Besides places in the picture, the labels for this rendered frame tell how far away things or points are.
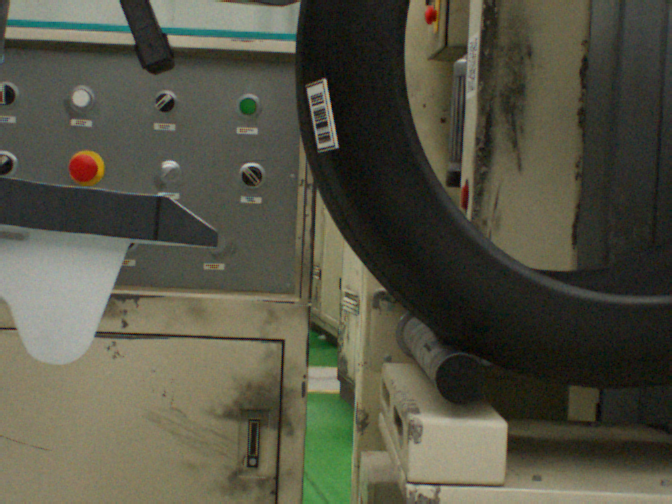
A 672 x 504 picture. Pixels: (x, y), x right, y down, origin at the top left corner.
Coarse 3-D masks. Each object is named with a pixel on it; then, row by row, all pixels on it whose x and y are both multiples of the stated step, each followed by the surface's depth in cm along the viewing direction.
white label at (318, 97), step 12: (312, 84) 109; (324, 84) 107; (312, 96) 110; (324, 96) 107; (312, 108) 110; (324, 108) 108; (312, 120) 111; (324, 120) 108; (324, 132) 109; (324, 144) 109; (336, 144) 107
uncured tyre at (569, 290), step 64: (320, 0) 110; (384, 0) 107; (320, 64) 109; (384, 64) 107; (384, 128) 107; (320, 192) 121; (384, 192) 108; (384, 256) 111; (448, 256) 108; (640, 256) 139; (448, 320) 112; (512, 320) 109; (576, 320) 109; (640, 320) 109; (576, 384) 115; (640, 384) 113
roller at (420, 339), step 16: (416, 320) 141; (416, 336) 133; (432, 336) 126; (416, 352) 129; (432, 352) 119; (448, 352) 114; (464, 352) 113; (432, 368) 114; (448, 368) 111; (464, 368) 111; (480, 368) 111; (448, 384) 111; (464, 384) 111; (480, 384) 111; (448, 400) 111; (464, 400) 111
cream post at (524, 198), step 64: (512, 0) 146; (576, 0) 146; (512, 64) 147; (576, 64) 147; (512, 128) 147; (576, 128) 147; (512, 192) 147; (576, 192) 148; (512, 256) 148; (576, 256) 149; (512, 384) 149
